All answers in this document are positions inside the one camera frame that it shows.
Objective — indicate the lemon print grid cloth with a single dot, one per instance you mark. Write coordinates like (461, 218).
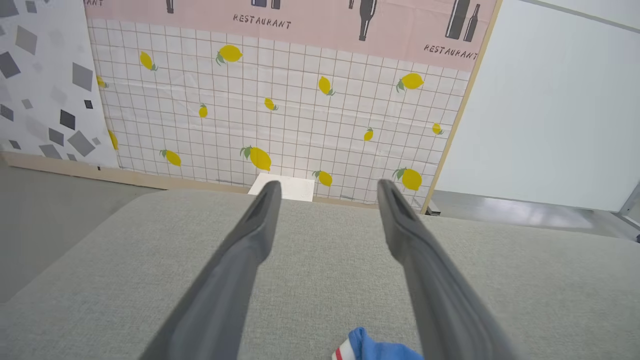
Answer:
(280, 100)

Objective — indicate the grey metal partition stand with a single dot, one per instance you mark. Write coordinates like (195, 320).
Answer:
(433, 208)

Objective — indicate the grey metal bracket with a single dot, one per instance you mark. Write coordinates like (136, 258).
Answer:
(631, 207)

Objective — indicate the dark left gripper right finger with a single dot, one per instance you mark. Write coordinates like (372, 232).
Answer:
(440, 300)

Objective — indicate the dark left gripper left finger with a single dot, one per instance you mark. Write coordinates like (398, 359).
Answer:
(225, 300)

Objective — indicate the white box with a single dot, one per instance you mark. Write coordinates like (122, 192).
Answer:
(287, 187)

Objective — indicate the wooden partition frame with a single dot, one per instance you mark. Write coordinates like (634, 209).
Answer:
(100, 172)

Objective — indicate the grey squares print cloth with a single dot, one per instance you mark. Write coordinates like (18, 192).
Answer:
(45, 85)

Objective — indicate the blue garment white red trim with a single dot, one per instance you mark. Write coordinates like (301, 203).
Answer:
(375, 349)

